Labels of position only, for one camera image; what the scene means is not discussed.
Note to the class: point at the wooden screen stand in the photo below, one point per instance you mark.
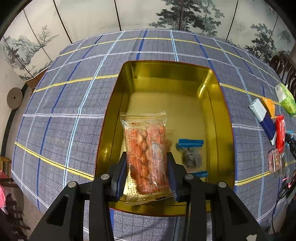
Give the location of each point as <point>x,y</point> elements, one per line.
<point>33,82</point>

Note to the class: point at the blue-edged dark snack packet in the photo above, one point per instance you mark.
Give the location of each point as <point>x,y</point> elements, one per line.
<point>192,158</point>

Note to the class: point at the red gold toffee tin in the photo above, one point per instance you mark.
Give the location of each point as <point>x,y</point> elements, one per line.
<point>195,107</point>

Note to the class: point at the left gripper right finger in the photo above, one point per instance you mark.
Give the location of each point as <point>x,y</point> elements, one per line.
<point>231,220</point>

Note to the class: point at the plaid blue tablecloth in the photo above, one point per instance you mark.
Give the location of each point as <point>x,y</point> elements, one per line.
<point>60,129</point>

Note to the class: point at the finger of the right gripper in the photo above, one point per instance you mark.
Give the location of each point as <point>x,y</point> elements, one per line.
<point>292,144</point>

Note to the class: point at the blue and white snack bag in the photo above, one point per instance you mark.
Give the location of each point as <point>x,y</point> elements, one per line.
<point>264,119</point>

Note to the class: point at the orange snack packet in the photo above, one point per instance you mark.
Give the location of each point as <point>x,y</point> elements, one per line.
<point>269,106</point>

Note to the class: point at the dark wooden chair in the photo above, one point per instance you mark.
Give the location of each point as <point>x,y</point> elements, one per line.
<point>283,65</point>

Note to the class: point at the painted folding screen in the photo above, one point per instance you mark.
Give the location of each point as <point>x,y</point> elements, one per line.
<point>43,28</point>

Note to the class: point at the green tissue pack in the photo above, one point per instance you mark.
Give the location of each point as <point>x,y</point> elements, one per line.
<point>286,99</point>

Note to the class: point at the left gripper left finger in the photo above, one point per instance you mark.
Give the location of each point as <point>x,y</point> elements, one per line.
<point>65,217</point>

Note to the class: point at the clear bag orange crackers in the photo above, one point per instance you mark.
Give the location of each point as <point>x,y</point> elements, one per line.
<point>146,149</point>

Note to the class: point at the round stone disc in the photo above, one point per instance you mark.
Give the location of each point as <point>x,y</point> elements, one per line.
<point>14,98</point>

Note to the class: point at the red snack packet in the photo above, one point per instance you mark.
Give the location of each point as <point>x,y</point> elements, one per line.
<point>280,133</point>

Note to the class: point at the small pink candy packet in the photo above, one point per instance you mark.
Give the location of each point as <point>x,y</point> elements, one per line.
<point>275,163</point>

